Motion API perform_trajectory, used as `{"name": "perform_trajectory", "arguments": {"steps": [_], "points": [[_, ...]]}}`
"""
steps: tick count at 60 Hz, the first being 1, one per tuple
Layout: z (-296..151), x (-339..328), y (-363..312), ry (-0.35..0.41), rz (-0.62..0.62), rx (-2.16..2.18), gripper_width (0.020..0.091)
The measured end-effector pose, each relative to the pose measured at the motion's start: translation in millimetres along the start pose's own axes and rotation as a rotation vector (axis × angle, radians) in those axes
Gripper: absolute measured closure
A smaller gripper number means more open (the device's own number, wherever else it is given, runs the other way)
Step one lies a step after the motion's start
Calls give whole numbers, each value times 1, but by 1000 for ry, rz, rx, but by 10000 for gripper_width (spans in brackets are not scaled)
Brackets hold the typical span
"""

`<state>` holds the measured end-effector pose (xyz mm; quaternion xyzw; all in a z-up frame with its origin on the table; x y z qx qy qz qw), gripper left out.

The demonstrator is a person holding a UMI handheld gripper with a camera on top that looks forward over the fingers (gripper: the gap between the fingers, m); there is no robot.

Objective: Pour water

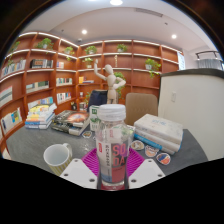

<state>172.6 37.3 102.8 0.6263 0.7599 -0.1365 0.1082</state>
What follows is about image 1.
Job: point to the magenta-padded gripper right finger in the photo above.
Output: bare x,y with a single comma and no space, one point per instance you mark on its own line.
146,171

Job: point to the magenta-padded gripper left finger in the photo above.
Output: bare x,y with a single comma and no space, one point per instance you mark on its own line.
76,171

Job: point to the clear plastic drink bottle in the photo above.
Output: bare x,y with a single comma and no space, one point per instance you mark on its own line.
113,150

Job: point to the round orange white sticker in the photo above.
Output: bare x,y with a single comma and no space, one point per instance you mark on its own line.
152,151

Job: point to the round blue orange sticker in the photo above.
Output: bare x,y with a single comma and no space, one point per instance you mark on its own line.
163,158

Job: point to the yellow striped white cup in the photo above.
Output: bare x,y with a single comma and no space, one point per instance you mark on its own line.
56,158

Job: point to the white book stack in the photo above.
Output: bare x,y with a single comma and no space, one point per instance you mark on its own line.
160,131

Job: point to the dark book stack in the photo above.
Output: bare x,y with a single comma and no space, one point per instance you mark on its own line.
71,121

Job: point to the tall green white carton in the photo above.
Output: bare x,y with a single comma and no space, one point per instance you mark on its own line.
94,118

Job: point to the beige chair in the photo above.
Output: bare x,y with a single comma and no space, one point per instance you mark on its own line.
141,106

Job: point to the colourful book stack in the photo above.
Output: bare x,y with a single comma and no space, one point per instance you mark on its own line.
40,116

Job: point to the dark blue chair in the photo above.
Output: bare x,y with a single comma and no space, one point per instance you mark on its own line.
97,99

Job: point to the wooden shelf unit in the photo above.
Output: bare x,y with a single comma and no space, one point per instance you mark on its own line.
43,86

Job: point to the wooden artist mannequin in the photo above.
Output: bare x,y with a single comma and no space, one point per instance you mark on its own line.
111,83

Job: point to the grey curtain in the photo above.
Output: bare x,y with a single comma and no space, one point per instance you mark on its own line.
208,63

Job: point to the ceiling lights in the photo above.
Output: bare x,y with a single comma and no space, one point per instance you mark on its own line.
116,2

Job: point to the white wall switch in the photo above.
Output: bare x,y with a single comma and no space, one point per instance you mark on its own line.
173,96

